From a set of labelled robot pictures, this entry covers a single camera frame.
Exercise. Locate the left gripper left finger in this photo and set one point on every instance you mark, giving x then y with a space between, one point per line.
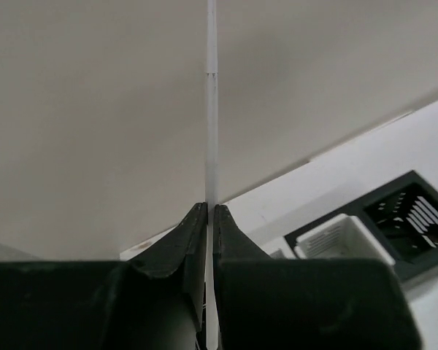
152 301

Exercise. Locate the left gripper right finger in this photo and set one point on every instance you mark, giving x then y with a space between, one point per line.
267 303

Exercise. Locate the white insert cup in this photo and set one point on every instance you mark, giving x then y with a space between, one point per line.
342 236

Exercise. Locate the black utensil holder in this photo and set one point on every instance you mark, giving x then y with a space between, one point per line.
403 217

